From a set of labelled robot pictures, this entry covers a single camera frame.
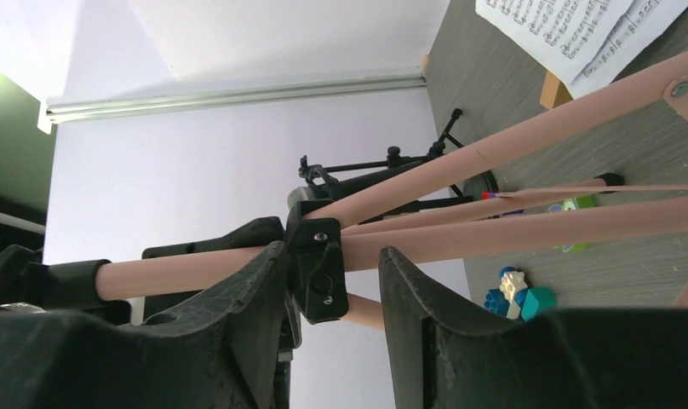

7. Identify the green owl number block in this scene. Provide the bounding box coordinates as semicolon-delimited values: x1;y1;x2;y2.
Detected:
547;194;599;253

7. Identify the blue toy brick car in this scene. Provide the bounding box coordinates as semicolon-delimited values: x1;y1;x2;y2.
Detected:
484;267;530;320

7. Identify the teal toy brick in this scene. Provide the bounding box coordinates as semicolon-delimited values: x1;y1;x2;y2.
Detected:
520;287;558;321

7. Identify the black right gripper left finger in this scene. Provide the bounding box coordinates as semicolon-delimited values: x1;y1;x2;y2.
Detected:
0;241;290;408

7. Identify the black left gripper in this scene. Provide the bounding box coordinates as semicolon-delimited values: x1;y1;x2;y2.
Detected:
141;216;284;260

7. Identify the pink music stand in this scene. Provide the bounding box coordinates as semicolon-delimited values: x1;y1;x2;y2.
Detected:
0;44;688;334

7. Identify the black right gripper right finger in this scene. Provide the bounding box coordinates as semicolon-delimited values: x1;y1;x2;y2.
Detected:
378;247;688;408

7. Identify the sheet music page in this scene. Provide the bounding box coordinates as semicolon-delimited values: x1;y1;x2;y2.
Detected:
475;0;633;83
566;0;688;99

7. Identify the orange wooden block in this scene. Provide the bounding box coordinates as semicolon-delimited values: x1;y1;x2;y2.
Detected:
539;71;573;109

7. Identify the purple and red brick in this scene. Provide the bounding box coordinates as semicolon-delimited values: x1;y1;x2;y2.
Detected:
481;192;525;219

